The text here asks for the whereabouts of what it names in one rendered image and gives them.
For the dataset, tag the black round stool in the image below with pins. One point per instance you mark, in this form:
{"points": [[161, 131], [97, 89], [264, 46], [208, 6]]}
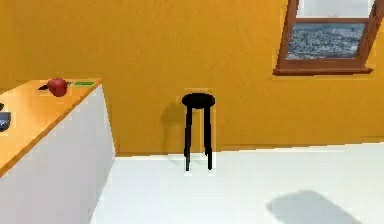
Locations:
{"points": [[198, 100]]}

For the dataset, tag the green flat card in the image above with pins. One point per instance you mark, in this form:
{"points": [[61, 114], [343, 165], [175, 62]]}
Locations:
{"points": [[83, 83]]}

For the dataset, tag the red apple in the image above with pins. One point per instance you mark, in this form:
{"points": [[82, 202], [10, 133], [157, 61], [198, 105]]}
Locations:
{"points": [[57, 87]]}

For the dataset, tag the white counter with orange top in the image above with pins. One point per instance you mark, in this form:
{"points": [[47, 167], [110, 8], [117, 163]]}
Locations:
{"points": [[60, 150]]}

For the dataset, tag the brown framed window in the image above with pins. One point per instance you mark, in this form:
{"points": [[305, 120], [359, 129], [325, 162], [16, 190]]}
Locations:
{"points": [[322, 63]]}

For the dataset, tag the dark grey appliance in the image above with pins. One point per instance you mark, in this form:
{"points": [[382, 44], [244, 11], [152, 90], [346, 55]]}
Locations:
{"points": [[4, 120]]}

